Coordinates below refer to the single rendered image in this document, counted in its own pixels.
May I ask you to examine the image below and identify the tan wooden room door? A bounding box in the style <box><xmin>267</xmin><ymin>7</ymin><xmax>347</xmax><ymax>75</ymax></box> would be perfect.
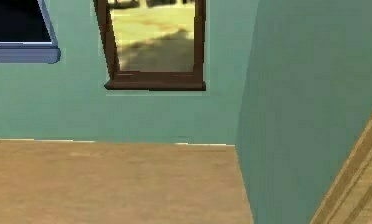
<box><xmin>309</xmin><ymin>103</ymin><xmax>372</xmax><ymax>224</ymax></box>

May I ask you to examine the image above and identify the brown framed window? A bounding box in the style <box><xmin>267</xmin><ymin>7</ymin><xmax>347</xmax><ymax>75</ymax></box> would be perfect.
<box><xmin>92</xmin><ymin>0</ymin><xmax>208</xmax><ymax>92</ymax></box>

